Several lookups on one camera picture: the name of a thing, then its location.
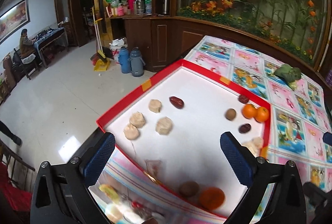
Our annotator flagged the orange tangerine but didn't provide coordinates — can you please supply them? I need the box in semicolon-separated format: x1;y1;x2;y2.
241;103;257;119
254;106;270;123
199;187;225;211

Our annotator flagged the dark red jujube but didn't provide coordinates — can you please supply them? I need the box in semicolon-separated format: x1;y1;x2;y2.
239;123;251;133
169;96;184;109

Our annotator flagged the brown round longan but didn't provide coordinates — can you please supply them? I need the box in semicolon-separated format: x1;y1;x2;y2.
225;108;237;121

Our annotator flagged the beige yam chunk top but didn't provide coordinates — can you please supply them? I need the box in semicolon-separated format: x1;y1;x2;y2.
149;99;162;113

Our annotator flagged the colourful fruit print tablecloth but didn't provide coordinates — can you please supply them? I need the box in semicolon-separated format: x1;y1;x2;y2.
90;36;331;223

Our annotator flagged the green leafy vegetable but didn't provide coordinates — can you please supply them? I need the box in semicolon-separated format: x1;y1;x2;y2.
274;64;302;91

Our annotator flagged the red white tray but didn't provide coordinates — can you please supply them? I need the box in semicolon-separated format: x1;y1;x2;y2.
97;59;271;217

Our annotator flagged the yellow dustpan with broom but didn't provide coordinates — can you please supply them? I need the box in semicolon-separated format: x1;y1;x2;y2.
91;7;110;72

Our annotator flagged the seated person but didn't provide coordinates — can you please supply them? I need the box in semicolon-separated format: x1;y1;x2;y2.
19;28;36;59

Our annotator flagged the blue thermos jug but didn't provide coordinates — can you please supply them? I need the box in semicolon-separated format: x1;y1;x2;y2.
118;46;131;74

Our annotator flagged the grey thermos jug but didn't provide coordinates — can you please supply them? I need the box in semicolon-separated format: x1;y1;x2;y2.
129;47;145;77

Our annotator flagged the white bucket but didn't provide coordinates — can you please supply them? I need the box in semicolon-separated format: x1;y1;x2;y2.
109;37;128;64

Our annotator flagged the wooden sideboard cabinet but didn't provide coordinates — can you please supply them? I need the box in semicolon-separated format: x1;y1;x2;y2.
108;15;331;90

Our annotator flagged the pink bottle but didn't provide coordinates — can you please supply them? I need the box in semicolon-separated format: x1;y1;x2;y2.
128;0;136;14

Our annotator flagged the steel thermos flask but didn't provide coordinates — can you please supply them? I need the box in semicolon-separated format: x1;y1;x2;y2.
136;0;146;14

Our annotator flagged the framed wall painting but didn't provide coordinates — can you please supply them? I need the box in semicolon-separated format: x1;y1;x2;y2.
0;0;30;43

